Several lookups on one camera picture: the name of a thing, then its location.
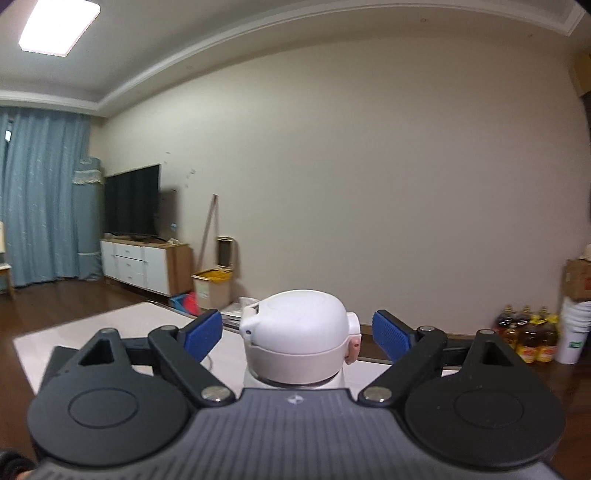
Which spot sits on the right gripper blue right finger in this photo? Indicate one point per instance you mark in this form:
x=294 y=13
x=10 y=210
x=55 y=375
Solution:
x=416 y=356

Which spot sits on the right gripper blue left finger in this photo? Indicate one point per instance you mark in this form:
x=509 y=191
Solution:
x=178 y=353

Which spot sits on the white thermos bottle body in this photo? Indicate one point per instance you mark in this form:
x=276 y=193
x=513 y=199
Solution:
x=312 y=378

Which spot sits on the white bottle cap lid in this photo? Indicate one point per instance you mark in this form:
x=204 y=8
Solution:
x=297 y=329

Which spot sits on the stack of flat boxes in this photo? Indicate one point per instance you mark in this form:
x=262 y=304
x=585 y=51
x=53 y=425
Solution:
x=232 y=314

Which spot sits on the cardboard box yellow top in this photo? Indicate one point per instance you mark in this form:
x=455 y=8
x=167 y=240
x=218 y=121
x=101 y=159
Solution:
x=213 y=288

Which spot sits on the white wooden tv cabinet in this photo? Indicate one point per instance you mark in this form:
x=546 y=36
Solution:
x=160 y=268

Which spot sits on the leaning wooden stick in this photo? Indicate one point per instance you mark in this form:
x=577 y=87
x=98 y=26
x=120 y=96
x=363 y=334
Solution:
x=207 y=229

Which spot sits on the black flat television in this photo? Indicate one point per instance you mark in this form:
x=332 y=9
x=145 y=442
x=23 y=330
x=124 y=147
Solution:
x=137 y=206

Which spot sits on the stack of white buckets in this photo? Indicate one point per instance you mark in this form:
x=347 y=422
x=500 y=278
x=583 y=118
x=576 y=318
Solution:
x=574 y=327

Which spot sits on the brown cardboard box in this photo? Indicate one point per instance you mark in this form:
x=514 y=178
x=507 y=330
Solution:
x=577 y=280

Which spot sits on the covered standing air conditioner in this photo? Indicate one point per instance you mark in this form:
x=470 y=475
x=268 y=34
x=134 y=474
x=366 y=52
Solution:
x=87 y=202

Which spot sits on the wooden chair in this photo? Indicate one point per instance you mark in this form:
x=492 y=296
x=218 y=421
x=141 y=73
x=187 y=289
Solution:
x=5 y=268

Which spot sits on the blue window curtain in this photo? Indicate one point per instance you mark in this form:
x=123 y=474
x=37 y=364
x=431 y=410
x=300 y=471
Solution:
x=37 y=169

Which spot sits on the ceiling light panel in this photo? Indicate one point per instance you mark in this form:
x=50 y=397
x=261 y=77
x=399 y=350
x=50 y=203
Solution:
x=54 y=26

